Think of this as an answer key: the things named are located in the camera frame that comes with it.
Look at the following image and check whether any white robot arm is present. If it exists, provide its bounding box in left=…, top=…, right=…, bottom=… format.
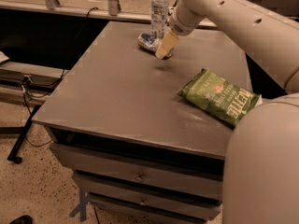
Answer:
left=170, top=0, right=299, bottom=224

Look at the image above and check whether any grey drawer cabinet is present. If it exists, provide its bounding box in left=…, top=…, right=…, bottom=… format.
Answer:
left=35, top=22, right=251, bottom=224

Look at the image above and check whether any black shoe tip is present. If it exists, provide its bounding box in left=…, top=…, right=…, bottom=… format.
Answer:
left=9, top=215, right=33, bottom=224

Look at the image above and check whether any metal window rail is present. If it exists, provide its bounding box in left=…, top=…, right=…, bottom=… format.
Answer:
left=0, top=0, right=151, bottom=23

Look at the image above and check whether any blue tape cross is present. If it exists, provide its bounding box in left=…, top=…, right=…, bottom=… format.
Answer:
left=69, top=189, right=88, bottom=222

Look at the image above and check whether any black stand leg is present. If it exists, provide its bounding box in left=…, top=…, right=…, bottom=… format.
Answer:
left=7, top=105, right=40, bottom=164

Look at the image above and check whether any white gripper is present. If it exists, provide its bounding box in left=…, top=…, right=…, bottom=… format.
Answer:
left=155, top=0, right=205, bottom=59

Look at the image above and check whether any black cable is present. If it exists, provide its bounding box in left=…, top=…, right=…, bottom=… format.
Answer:
left=18, top=7, right=100, bottom=147

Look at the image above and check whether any green chips bag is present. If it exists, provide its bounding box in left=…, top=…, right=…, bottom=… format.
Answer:
left=178, top=69, right=263, bottom=127

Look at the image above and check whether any clear plastic water bottle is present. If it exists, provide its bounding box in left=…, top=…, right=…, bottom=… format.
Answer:
left=151, top=0, right=168, bottom=39

